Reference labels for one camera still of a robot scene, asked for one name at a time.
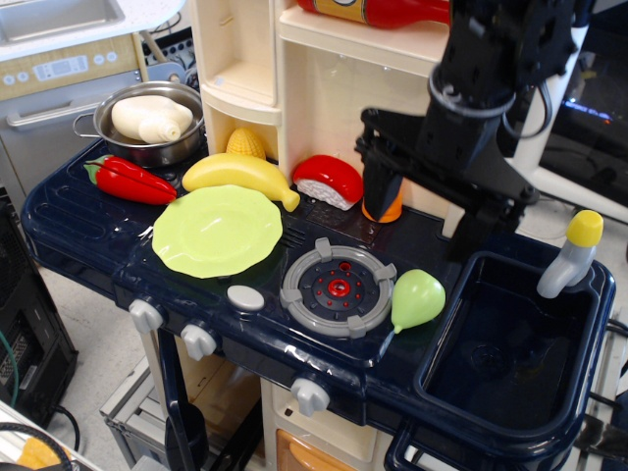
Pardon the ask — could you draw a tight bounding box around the yellow toy banana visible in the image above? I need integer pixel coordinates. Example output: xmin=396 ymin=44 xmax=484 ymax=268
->
xmin=182 ymin=153 xmax=300 ymax=212

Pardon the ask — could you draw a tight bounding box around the grey stove knob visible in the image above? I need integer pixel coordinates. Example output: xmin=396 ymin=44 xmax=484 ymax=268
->
xmin=129 ymin=299 xmax=164 ymax=334
xmin=290 ymin=378 xmax=330 ymax=417
xmin=181 ymin=324 xmax=217 ymax=361

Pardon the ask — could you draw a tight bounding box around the grey oval button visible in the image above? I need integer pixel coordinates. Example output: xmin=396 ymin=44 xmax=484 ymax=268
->
xmin=227 ymin=285 xmax=265 ymax=312

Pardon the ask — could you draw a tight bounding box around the orange toy carrot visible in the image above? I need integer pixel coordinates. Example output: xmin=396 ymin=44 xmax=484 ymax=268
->
xmin=361 ymin=190 xmax=403 ymax=224

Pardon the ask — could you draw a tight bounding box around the light green toy plate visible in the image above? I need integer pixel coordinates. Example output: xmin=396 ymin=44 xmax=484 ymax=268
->
xmin=151 ymin=185 xmax=283 ymax=279

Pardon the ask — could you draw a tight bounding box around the orange toy drawer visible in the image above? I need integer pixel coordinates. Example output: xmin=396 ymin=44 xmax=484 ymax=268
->
xmin=276 ymin=430 xmax=352 ymax=471

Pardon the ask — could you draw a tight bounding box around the white metal stand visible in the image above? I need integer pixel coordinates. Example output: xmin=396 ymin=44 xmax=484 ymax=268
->
xmin=506 ymin=26 xmax=627 ymax=223

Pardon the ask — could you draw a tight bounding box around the grey right stove knob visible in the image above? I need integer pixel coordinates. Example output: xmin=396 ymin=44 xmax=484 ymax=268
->
xmin=290 ymin=378 xmax=330 ymax=417

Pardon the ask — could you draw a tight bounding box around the red toy ketchup bottle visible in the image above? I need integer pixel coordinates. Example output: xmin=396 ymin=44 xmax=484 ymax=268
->
xmin=297 ymin=0 xmax=450 ymax=29

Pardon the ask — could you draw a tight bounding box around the grey toy dishwasher cabinet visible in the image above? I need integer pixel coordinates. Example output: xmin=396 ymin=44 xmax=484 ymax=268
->
xmin=0 ymin=0 xmax=148 ymax=202

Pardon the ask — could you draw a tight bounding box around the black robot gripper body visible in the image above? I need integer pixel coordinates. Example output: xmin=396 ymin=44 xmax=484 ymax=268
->
xmin=356 ymin=63 xmax=539 ymax=206

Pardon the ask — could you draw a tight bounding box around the silver metal pot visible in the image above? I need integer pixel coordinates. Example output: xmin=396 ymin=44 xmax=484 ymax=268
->
xmin=73 ymin=81 xmax=204 ymax=168

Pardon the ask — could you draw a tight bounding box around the grey left stove knob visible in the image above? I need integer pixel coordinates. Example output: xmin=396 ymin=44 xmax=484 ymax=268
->
xmin=129 ymin=299 xmax=164 ymax=334

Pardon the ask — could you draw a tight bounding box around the grey middle stove knob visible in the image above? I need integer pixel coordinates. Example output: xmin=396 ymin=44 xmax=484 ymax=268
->
xmin=181 ymin=324 xmax=217 ymax=361

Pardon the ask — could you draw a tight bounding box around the cream toy squeeze bottle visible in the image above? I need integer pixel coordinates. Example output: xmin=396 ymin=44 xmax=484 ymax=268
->
xmin=111 ymin=95 xmax=193 ymax=144

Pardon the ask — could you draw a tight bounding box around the grey toy stove burner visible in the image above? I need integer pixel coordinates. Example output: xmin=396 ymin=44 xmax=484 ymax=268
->
xmin=280 ymin=237 xmax=397 ymax=339

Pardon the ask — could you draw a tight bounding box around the cream toy kitchen shelf unit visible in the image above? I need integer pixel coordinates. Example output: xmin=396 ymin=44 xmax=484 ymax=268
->
xmin=188 ymin=0 xmax=529 ymax=240

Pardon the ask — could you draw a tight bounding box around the grey and yellow toy faucet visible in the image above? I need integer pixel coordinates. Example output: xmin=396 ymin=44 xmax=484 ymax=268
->
xmin=537 ymin=210 xmax=604 ymax=299

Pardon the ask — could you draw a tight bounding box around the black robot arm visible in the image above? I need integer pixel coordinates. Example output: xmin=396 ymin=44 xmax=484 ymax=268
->
xmin=356 ymin=1 xmax=594 ymax=261

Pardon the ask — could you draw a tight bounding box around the red toy chili pepper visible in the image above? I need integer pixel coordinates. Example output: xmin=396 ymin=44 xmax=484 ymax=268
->
xmin=83 ymin=155 xmax=178 ymax=205

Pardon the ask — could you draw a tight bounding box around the green toy pear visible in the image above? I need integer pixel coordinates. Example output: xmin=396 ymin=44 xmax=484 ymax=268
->
xmin=392 ymin=269 xmax=446 ymax=335

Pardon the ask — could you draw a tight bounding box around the yellow toy corn cob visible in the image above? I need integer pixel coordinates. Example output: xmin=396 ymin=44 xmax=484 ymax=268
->
xmin=226 ymin=128 xmax=266 ymax=160

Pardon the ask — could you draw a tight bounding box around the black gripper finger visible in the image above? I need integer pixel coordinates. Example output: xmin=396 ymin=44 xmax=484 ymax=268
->
xmin=360 ymin=144 xmax=402 ymax=219
xmin=445 ymin=188 xmax=528 ymax=261

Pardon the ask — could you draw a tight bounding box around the navy toy kitchen counter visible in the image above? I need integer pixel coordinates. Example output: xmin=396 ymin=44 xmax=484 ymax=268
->
xmin=22 ymin=141 xmax=615 ymax=470

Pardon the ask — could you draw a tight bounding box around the black computer case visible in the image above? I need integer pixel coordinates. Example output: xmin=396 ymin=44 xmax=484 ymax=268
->
xmin=1 ymin=202 xmax=78 ymax=428

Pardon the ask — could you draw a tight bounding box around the red tuna sushi toy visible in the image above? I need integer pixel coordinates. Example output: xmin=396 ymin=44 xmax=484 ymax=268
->
xmin=292 ymin=154 xmax=363 ymax=211

